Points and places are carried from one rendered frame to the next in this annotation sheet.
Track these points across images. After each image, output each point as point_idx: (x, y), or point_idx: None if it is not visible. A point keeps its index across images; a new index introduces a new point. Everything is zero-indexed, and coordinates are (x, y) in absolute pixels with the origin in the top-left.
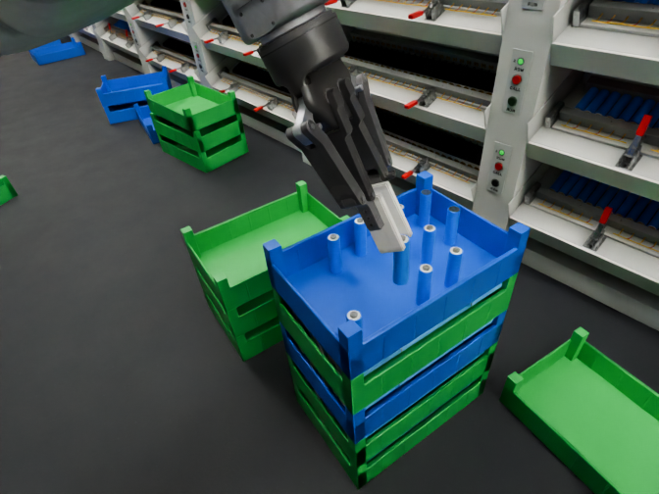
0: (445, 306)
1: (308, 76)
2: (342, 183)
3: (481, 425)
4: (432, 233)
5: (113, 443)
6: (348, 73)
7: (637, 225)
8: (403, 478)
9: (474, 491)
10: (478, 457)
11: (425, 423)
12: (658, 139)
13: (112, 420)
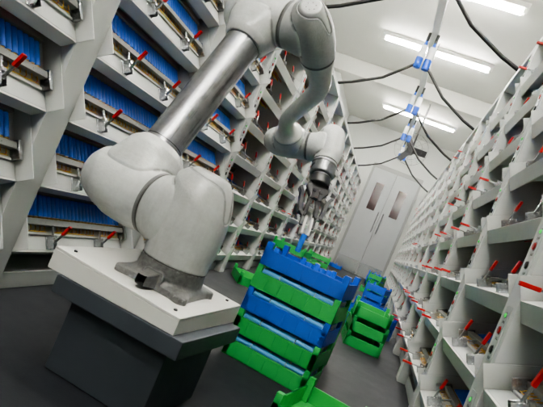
0: (301, 272)
1: (312, 182)
2: (299, 203)
3: (281, 390)
4: (328, 271)
5: None
6: (326, 193)
7: (457, 403)
8: (235, 362)
9: (247, 379)
10: (264, 384)
11: (264, 356)
12: (477, 341)
13: None
